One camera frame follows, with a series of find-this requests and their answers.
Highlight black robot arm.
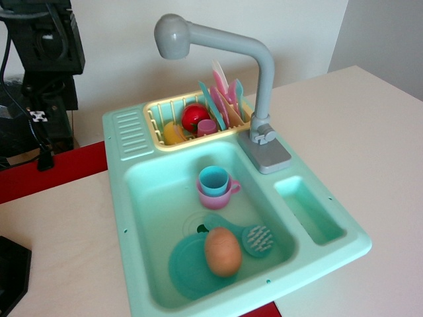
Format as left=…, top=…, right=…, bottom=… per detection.
left=1, top=1, right=85, bottom=171

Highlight grey toy faucet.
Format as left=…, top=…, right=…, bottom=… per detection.
left=154, top=14, right=291, bottom=174

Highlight blue toy cup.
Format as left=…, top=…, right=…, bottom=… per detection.
left=198, top=166, right=229, bottom=197

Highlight pink toy cup in rack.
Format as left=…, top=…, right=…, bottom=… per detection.
left=197, top=119, right=217, bottom=137

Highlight pink toy mug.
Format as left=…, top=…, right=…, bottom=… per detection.
left=196, top=178, right=241, bottom=210

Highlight red toy tomato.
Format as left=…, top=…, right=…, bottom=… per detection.
left=181, top=103, right=210, bottom=135

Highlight yellow dish rack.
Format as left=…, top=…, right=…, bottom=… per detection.
left=143, top=90, right=253, bottom=152

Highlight pink small plate right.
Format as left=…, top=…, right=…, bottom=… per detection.
left=227, top=80, right=237, bottom=106

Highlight teal small plate right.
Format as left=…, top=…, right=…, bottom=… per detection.
left=235, top=79, right=245, bottom=122

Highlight white pink plate in rack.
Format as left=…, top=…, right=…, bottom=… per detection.
left=211, top=59, right=229, bottom=97

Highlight mint green toy sink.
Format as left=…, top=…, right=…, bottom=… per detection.
left=103, top=103, right=371, bottom=316

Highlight teal plate in rack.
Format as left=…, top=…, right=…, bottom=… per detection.
left=198, top=81, right=227, bottom=131

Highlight teal toy scrub brush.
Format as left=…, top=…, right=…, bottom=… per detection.
left=204, top=214, right=274, bottom=258

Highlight brown toy potato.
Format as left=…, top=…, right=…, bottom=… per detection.
left=204, top=227, right=243, bottom=277

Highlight teal toy plate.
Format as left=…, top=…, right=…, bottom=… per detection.
left=169, top=232, right=237, bottom=300

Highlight black object bottom left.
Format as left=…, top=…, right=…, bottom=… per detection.
left=1, top=236, right=32, bottom=316

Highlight black cable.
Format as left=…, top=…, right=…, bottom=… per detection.
left=0, top=32, right=55, bottom=172

